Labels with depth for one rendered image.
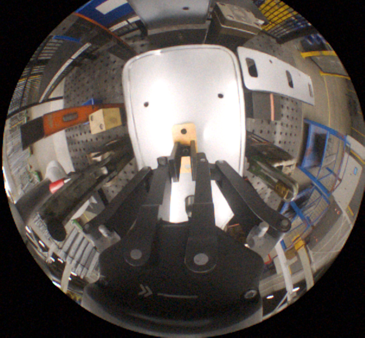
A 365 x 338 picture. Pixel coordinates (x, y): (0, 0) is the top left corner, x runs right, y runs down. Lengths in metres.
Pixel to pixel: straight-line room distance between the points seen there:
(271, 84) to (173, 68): 0.19
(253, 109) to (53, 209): 0.37
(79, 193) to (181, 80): 0.24
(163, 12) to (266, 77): 0.23
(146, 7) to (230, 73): 0.20
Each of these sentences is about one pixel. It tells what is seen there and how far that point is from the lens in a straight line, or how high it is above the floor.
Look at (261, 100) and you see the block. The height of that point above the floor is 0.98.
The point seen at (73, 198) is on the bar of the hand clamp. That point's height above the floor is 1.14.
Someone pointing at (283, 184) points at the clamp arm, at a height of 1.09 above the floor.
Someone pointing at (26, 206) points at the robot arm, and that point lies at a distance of 0.64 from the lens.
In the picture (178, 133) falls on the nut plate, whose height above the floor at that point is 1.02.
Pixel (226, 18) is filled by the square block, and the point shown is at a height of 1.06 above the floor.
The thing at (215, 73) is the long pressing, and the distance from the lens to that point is 0.23.
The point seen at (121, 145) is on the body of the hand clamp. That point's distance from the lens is 0.26.
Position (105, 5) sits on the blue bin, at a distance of 0.32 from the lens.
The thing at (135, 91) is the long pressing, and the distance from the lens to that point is 0.23.
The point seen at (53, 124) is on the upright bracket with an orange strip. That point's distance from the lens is 0.18.
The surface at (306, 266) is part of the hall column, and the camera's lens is 7.85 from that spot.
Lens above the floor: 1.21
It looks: 68 degrees down
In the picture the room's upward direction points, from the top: 176 degrees counter-clockwise
